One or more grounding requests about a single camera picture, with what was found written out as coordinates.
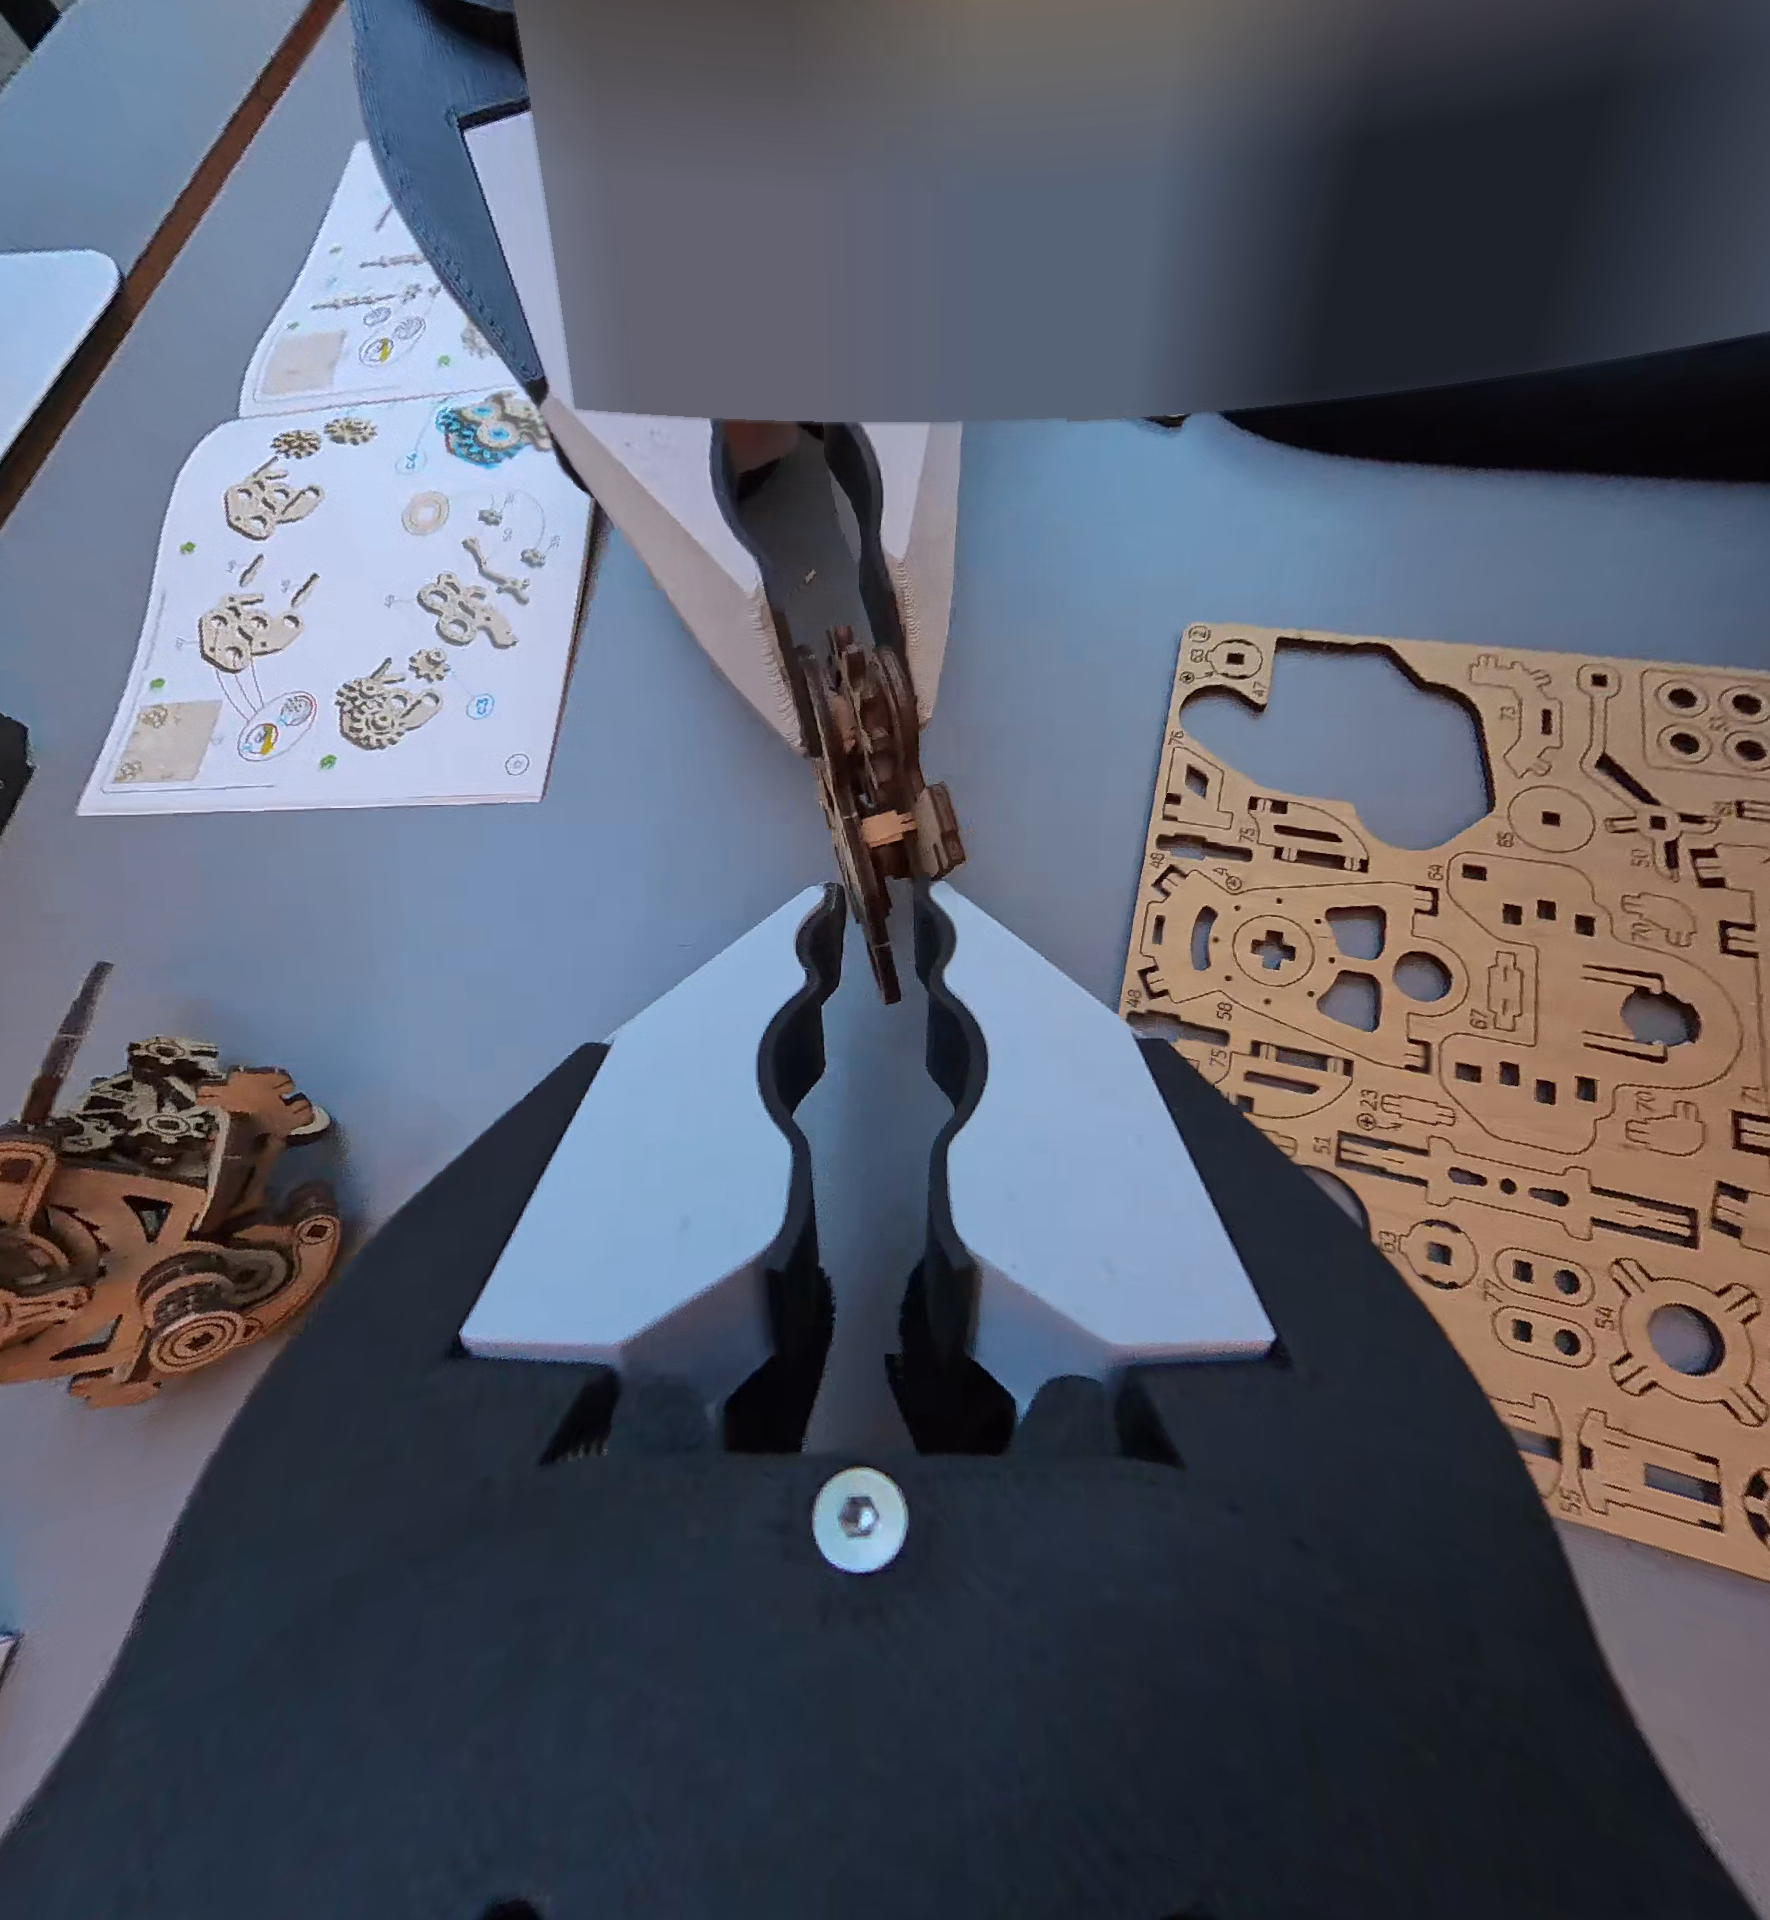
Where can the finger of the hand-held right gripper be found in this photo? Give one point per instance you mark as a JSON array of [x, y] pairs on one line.
[[927, 510], [661, 510]]

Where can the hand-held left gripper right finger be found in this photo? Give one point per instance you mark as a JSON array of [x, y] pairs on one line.
[[1111, 1200]]

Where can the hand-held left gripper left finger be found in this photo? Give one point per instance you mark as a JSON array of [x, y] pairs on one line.
[[630, 1200]]

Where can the wooden gear assembly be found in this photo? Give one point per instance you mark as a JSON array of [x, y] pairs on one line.
[[863, 916]]

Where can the white instruction booklet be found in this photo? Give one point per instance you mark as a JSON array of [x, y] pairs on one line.
[[377, 631]]

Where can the laser-cut wooden parts sheet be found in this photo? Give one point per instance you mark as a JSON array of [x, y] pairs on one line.
[[1500, 1049]]

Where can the white stand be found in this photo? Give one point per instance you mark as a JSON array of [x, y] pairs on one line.
[[0, 376]]

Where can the partly built wooden model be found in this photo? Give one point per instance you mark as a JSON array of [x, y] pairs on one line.
[[122, 1246]]

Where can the black padded cushion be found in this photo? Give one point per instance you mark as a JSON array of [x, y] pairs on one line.
[[1575, 435]]

